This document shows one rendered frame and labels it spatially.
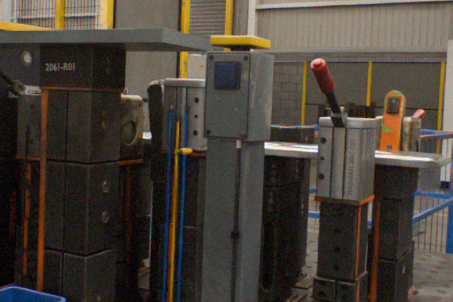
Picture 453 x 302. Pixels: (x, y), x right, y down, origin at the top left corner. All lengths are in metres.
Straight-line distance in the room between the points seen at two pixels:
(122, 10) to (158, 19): 0.41
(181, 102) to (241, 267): 0.31
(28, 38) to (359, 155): 0.50
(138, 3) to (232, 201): 3.77
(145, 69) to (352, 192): 3.74
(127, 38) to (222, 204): 0.25
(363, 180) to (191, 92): 0.30
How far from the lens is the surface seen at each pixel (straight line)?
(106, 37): 0.85
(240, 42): 0.79
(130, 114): 1.12
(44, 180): 0.97
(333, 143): 0.91
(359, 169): 0.90
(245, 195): 0.79
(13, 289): 1.00
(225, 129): 0.79
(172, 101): 1.01
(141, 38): 0.82
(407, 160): 1.00
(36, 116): 1.15
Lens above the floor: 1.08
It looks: 3 degrees down
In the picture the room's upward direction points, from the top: 2 degrees clockwise
